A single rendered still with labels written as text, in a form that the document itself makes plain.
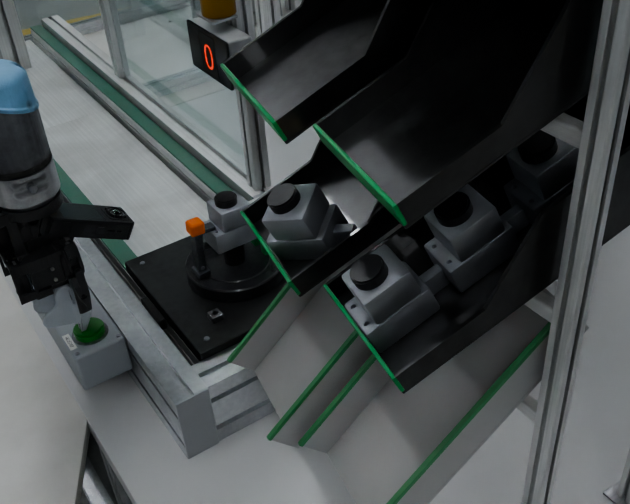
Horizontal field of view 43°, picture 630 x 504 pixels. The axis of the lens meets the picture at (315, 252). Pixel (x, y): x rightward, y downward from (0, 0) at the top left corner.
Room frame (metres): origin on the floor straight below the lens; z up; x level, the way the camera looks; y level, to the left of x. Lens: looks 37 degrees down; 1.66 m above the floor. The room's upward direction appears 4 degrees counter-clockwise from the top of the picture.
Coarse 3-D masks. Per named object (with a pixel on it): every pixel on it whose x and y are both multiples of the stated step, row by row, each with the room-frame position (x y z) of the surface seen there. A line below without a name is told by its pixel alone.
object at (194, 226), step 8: (192, 224) 0.86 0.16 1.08; (200, 224) 0.86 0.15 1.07; (208, 224) 0.88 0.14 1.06; (192, 232) 0.85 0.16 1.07; (200, 232) 0.86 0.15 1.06; (192, 240) 0.86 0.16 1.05; (200, 240) 0.86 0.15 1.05; (192, 248) 0.86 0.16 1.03; (200, 248) 0.86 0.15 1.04; (200, 256) 0.86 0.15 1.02; (200, 264) 0.85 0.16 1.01
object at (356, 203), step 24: (312, 168) 0.71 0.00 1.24; (336, 168) 0.71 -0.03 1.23; (336, 192) 0.67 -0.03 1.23; (360, 192) 0.66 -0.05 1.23; (360, 216) 0.63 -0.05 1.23; (384, 216) 0.59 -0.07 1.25; (264, 240) 0.64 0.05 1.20; (360, 240) 0.58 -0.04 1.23; (288, 264) 0.60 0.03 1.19; (312, 264) 0.57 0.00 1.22; (336, 264) 0.58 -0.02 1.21
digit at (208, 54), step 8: (200, 32) 1.11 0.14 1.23; (200, 40) 1.12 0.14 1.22; (208, 40) 1.09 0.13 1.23; (200, 48) 1.12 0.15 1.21; (208, 48) 1.10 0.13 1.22; (208, 56) 1.10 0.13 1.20; (208, 64) 1.10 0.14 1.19; (216, 64) 1.08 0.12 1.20; (208, 72) 1.11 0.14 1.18; (216, 72) 1.08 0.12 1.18
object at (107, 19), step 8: (104, 0) 1.60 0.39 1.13; (104, 8) 1.60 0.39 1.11; (104, 16) 1.61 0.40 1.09; (104, 24) 1.62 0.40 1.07; (112, 24) 1.60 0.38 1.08; (112, 32) 1.60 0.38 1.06; (112, 40) 1.60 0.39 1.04; (112, 48) 1.60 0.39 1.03; (112, 56) 1.61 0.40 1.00; (120, 56) 1.61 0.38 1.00; (112, 64) 1.62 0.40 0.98; (120, 64) 1.60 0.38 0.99; (120, 72) 1.60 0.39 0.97
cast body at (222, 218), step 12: (228, 192) 0.90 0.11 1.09; (216, 204) 0.88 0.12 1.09; (228, 204) 0.87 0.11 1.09; (240, 204) 0.88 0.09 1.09; (216, 216) 0.87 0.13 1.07; (228, 216) 0.86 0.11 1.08; (240, 216) 0.87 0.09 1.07; (216, 228) 0.87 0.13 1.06; (228, 228) 0.86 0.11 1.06; (240, 228) 0.87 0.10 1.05; (216, 240) 0.85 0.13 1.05; (228, 240) 0.86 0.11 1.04; (240, 240) 0.87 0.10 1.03
